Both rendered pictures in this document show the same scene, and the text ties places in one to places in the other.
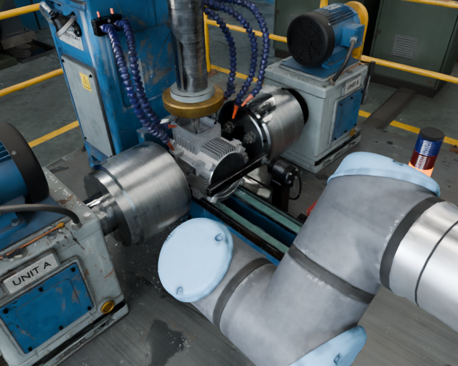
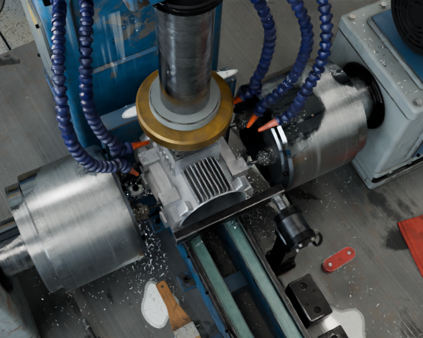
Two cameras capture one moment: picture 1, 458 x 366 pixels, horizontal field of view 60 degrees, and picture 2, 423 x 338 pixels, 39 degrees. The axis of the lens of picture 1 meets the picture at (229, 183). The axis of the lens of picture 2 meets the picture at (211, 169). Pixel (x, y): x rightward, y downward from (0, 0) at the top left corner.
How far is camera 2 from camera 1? 0.64 m
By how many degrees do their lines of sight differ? 25
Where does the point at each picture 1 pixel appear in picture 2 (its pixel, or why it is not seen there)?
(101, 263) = (3, 326)
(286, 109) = (337, 130)
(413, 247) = not seen: outside the picture
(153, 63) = (143, 14)
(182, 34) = (169, 55)
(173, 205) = (114, 263)
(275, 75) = (353, 39)
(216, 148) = (202, 181)
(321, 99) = (406, 119)
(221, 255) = not seen: outside the picture
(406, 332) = not seen: outside the picture
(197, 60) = (191, 84)
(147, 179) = (82, 235)
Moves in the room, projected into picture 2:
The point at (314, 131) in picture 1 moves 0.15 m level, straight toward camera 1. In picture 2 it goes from (383, 146) to (356, 197)
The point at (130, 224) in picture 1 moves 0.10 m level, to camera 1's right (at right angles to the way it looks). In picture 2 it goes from (48, 284) to (99, 300)
